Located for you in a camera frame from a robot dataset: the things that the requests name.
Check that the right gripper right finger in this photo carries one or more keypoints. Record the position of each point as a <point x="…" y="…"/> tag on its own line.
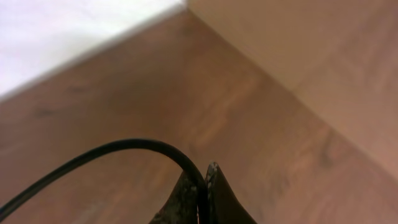
<point x="224" y="207"/>

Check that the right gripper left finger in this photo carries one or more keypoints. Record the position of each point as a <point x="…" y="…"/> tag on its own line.
<point x="181" y="206"/>

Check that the wooden side panel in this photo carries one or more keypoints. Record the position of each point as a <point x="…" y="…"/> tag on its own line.
<point x="338" y="57"/>

